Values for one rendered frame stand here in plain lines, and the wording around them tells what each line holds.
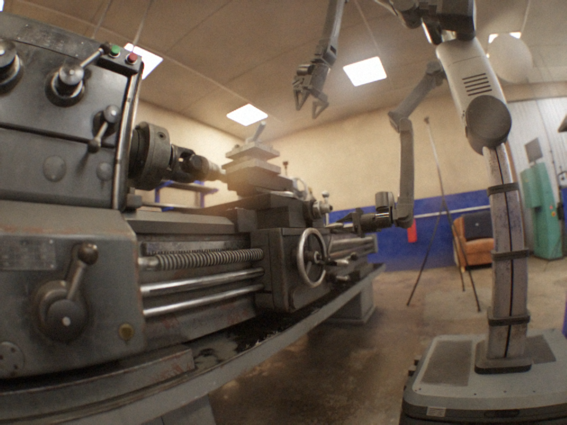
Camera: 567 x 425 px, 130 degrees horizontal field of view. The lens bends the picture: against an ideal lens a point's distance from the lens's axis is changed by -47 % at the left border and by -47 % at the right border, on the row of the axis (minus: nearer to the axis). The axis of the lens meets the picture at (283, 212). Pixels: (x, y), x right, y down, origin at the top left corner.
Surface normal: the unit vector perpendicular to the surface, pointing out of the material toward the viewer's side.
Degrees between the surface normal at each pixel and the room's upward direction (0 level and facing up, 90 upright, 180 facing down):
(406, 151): 72
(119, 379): 90
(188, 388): 90
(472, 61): 90
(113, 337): 90
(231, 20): 180
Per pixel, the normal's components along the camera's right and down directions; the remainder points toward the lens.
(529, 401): -0.52, -0.73
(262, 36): 0.07, 0.99
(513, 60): -0.75, 0.57
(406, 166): -0.46, -0.38
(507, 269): -0.67, -0.04
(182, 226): 0.84, -0.13
